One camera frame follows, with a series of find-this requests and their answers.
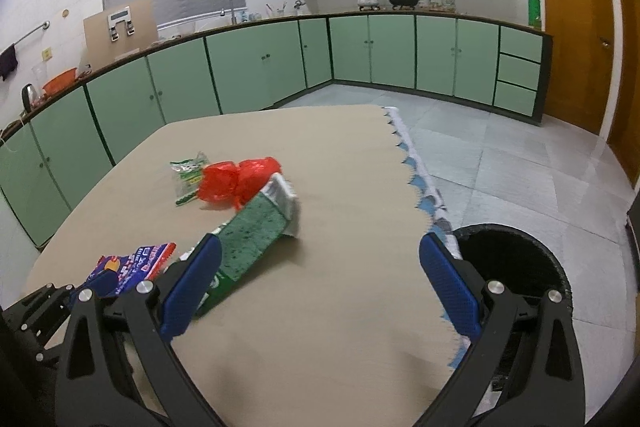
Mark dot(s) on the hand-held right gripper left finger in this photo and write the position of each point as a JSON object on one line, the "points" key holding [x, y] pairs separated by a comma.
{"points": [[192, 287]]}

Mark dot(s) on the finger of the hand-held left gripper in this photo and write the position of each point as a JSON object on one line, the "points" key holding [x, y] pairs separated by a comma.
{"points": [[106, 283], [42, 322]]}

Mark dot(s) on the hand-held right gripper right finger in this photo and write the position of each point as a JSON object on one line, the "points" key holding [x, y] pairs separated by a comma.
{"points": [[450, 287]]}

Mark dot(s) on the blue and red packet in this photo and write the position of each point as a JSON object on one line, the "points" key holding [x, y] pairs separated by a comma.
{"points": [[140, 262]]}

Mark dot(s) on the black trash bin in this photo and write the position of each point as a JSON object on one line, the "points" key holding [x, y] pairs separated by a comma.
{"points": [[505, 252]]}

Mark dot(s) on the green scouring pad pack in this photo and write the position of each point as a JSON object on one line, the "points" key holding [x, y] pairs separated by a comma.
{"points": [[250, 227]]}

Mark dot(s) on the green snack wrapper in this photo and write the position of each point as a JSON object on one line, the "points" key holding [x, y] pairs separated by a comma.
{"points": [[187, 169]]}

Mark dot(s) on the red plastic bag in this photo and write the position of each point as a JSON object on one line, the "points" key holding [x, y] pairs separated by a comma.
{"points": [[250, 174]]}

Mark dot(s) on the beige tablecloth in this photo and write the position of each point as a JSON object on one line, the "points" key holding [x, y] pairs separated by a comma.
{"points": [[340, 207]]}

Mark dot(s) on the metal kettle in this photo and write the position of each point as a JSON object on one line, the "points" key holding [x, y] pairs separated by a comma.
{"points": [[29, 99]]}

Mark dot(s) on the orange plastic basket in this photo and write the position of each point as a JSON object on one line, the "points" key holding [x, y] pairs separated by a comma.
{"points": [[60, 83]]}

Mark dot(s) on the clear plastic jug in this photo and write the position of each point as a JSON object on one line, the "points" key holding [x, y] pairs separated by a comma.
{"points": [[40, 74]]}

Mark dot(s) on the green base cabinets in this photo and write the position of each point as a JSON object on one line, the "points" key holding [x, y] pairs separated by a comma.
{"points": [[240, 67]]}

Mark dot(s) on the dark towel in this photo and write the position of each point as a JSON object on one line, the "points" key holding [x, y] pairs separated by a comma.
{"points": [[7, 63]]}

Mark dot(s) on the metal towel bar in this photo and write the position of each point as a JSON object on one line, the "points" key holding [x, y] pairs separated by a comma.
{"points": [[32, 33]]}

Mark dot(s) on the white device with clips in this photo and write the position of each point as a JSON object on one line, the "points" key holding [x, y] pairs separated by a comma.
{"points": [[121, 14]]}

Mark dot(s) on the metal faucet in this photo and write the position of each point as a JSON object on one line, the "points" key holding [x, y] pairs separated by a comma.
{"points": [[233, 9]]}

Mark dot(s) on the wooden door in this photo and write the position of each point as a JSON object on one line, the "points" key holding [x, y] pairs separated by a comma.
{"points": [[570, 32]]}

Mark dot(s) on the glass jars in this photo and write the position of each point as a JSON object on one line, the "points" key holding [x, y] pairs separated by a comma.
{"points": [[437, 4]]}

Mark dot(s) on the black wok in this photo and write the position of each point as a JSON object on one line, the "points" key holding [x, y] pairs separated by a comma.
{"points": [[403, 1]]}

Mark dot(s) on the green bottle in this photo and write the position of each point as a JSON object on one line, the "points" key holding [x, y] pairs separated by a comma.
{"points": [[534, 9]]}

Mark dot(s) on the white cooking pot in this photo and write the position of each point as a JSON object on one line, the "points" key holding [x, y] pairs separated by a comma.
{"points": [[368, 1]]}

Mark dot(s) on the yellow wall outlet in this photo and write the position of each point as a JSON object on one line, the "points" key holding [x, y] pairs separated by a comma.
{"points": [[47, 54]]}

